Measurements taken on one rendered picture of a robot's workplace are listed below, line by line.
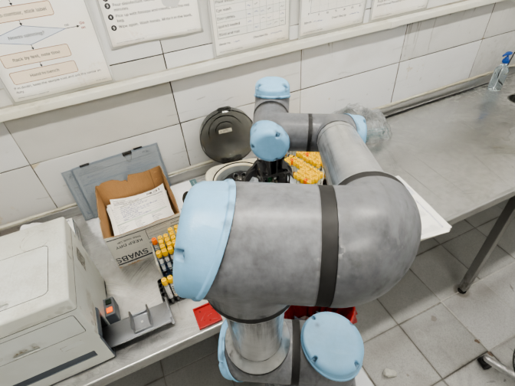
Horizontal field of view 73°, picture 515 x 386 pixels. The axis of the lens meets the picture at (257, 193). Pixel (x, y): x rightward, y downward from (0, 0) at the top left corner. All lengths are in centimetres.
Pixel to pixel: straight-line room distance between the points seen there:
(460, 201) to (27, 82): 148
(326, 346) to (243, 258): 42
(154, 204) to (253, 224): 105
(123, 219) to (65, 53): 55
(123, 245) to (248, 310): 87
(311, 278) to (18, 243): 85
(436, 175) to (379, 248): 128
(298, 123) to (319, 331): 38
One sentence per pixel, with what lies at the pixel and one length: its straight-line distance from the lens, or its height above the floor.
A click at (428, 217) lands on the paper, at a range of 135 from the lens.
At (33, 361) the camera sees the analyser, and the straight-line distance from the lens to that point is 103.
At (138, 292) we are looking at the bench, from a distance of 118.
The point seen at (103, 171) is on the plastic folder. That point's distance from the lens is 139.
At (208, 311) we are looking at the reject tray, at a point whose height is 88.
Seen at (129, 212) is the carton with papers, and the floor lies 94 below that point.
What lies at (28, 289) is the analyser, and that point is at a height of 118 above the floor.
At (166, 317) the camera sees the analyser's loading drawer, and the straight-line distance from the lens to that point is 105.
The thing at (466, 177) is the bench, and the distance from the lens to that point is 160.
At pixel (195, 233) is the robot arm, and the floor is 159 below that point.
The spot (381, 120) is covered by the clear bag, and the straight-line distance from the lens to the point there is 167.
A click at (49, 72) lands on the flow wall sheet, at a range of 124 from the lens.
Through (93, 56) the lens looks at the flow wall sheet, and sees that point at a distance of 123.
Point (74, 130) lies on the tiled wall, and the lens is 133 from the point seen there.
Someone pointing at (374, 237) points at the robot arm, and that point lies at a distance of 30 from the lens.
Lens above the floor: 180
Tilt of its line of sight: 42 degrees down
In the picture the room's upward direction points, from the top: 5 degrees counter-clockwise
